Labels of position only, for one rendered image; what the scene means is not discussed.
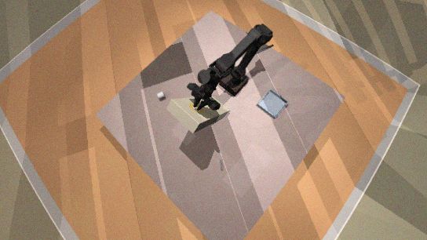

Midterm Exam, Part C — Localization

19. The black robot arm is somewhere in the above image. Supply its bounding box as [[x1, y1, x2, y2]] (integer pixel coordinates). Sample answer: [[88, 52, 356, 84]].
[[191, 24, 273, 100]]

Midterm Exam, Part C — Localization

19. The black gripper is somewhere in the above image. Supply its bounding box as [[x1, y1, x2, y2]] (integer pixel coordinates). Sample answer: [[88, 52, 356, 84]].
[[187, 82, 221, 111]]

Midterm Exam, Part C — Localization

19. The beige service panel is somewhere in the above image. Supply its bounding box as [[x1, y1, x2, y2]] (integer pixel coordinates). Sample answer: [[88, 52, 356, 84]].
[[166, 96, 230, 133]]

